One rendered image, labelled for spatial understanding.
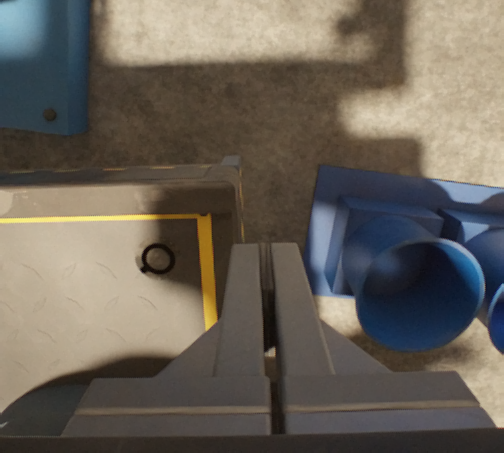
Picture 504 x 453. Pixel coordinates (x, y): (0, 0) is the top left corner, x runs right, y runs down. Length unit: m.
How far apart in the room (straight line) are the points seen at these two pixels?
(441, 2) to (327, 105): 0.41
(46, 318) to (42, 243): 0.08
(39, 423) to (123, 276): 0.17
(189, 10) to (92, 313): 0.91
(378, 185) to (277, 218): 0.33
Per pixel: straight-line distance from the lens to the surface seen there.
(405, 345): 1.02
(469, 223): 1.19
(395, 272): 1.16
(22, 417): 0.46
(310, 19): 1.15
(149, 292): 0.37
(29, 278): 0.41
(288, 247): 0.15
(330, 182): 1.15
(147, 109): 1.16
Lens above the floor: 1.11
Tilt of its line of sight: 74 degrees down
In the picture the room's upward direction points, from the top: 179 degrees counter-clockwise
